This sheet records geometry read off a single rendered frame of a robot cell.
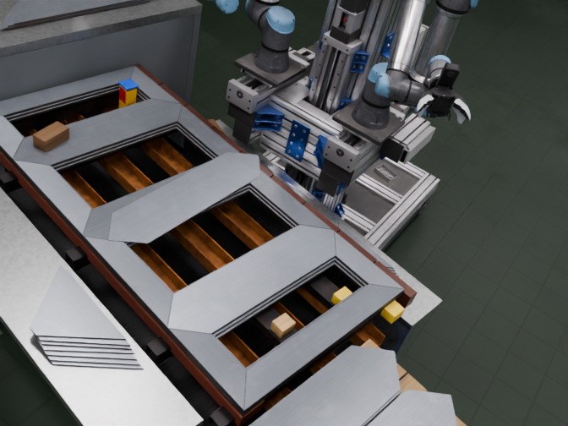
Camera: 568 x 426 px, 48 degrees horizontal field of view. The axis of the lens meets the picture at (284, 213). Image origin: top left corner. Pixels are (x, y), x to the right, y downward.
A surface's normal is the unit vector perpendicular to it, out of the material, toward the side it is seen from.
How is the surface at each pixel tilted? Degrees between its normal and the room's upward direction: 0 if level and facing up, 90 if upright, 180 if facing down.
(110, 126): 0
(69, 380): 0
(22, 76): 90
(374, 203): 0
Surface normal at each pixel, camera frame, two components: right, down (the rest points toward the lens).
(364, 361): 0.20, -0.72
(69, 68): 0.69, 0.59
